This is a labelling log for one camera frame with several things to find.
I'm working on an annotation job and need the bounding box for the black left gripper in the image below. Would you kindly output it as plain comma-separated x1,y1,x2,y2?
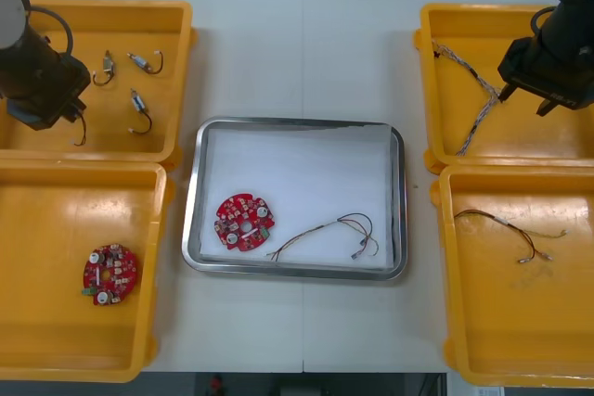
6,53,92,134

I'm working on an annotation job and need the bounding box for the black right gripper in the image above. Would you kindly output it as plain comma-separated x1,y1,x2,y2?
497,36,594,118

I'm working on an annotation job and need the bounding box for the metal solenoid blue label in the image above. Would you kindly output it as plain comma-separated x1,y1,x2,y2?
126,50,165,76
127,87,154,136
72,110,89,147

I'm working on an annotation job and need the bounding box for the twisted blue-white wire harness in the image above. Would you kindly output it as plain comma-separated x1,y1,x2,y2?
430,38,503,95
456,92,503,157

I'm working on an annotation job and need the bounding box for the metal solenoid pale label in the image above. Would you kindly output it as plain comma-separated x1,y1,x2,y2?
91,49,116,87

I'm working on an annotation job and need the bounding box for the steel tray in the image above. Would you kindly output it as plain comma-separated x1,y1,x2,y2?
181,116,408,282

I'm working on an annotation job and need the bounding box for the yellow-orange plastic bin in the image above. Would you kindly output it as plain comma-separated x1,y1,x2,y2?
0,159,176,384
412,2,594,174
429,163,594,389
0,0,199,170

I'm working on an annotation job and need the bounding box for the round red circuit board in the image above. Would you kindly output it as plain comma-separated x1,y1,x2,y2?
214,191,278,252
83,242,139,307

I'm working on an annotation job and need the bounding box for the red black green-yellow wire harness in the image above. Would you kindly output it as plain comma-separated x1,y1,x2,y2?
453,209,569,264
265,212,381,262

